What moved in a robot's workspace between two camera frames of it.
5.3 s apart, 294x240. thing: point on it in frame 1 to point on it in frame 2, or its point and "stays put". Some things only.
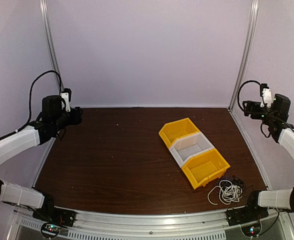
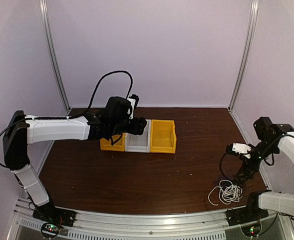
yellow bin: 172,131 to 106,145
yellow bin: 205,168 to 163,137
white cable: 228,193 stays put
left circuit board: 50,230 stays put
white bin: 187,148 to 139,143
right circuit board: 251,230 stays put
